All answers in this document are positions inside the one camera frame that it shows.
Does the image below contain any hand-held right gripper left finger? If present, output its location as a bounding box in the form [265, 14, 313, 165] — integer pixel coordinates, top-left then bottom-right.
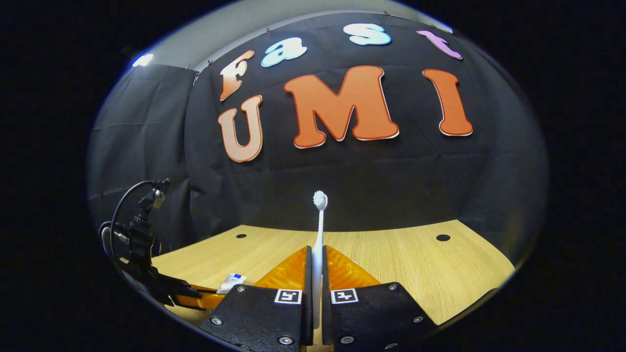
[201, 245, 313, 352]

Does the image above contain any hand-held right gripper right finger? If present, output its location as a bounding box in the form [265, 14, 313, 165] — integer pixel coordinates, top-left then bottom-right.
[320, 245, 438, 352]

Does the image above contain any white toothpaste tube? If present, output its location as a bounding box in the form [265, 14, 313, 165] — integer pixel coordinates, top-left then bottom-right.
[217, 272, 246, 295]

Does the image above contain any white toothbrush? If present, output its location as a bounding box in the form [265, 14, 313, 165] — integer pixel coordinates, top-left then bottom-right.
[311, 191, 329, 330]

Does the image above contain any wooden desktop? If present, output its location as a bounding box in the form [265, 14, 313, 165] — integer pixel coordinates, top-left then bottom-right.
[147, 219, 516, 352]

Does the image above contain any black backdrop cloth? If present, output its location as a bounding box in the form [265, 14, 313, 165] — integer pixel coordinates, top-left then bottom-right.
[87, 12, 548, 274]

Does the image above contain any black cable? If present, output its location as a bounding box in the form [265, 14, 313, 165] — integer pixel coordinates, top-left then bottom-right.
[99, 179, 162, 274]

